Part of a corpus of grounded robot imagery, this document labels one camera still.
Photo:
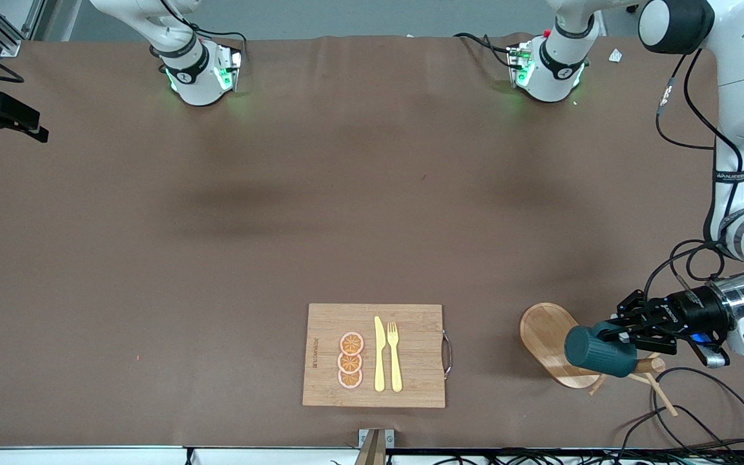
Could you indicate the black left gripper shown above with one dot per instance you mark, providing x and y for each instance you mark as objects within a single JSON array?
[{"x": 687, "y": 311}]

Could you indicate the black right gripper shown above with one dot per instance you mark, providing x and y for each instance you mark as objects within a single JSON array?
[{"x": 5, "y": 112}]

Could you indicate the dark green cup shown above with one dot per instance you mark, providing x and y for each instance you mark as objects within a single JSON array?
[{"x": 598, "y": 355}]

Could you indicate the wooden mug rack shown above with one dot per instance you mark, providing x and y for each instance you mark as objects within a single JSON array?
[{"x": 543, "y": 336}]

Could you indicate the bamboo cutting board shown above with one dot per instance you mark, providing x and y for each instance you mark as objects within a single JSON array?
[{"x": 411, "y": 355}]

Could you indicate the yellow plastic fork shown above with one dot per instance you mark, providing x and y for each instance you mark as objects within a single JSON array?
[{"x": 394, "y": 361}]

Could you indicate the yellow plastic knife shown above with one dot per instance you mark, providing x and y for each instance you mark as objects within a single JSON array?
[{"x": 379, "y": 355}]

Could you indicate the table cover sheet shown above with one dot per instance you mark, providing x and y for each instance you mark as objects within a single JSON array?
[{"x": 281, "y": 194}]

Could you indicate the white paper scrap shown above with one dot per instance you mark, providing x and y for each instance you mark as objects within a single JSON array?
[{"x": 615, "y": 55}]

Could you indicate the orange slice toy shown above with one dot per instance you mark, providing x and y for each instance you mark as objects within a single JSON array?
[
  {"x": 349, "y": 363},
  {"x": 351, "y": 343}
]

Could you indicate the aluminium frame post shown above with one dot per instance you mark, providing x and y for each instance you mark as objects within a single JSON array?
[{"x": 7, "y": 44}]

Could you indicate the metal bracket with brown post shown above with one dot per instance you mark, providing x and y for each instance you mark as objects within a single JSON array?
[{"x": 375, "y": 445}]

